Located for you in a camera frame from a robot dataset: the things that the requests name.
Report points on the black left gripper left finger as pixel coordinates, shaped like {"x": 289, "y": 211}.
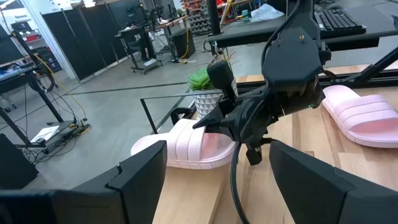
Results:
{"x": 133, "y": 186}

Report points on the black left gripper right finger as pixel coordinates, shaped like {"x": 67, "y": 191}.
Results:
{"x": 317, "y": 193}

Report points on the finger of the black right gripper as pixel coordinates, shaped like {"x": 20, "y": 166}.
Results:
{"x": 221, "y": 77}
{"x": 214, "y": 121}

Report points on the pink rubber slide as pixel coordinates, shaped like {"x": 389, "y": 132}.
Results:
{"x": 186, "y": 146}
{"x": 367, "y": 118}

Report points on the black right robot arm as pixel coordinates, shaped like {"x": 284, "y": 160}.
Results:
{"x": 292, "y": 62}

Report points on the green plant in patterned pot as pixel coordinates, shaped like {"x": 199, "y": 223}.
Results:
{"x": 205, "y": 102}

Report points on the dark desk with keyboard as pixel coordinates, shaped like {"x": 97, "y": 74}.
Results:
{"x": 248, "y": 35}

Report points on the black rig pole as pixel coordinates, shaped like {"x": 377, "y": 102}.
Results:
{"x": 214, "y": 15}

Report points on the red parts bin rack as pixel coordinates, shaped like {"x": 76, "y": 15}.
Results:
{"x": 197, "y": 15}

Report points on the white plastic bag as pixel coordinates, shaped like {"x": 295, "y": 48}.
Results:
{"x": 265, "y": 13}

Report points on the background robot workstation desk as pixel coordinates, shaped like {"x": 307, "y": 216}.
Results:
{"x": 143, "y": 40}

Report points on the white booklet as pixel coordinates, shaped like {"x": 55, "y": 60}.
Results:
{"x": 46, "y": 133}

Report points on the black floor box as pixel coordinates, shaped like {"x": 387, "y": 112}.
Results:
{"x": 14, "y": 165}

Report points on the black backlit keyboard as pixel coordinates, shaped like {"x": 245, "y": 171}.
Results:
{"x": 339, "y": 21}

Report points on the grey metal stand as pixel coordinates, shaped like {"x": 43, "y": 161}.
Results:
{"x": 34, "y": 87}

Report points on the black room partition panels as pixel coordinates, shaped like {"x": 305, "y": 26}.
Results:
{"x": 81, "y": 40}

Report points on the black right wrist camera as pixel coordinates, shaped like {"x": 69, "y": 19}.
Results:
{"x": 253, "y": 156}

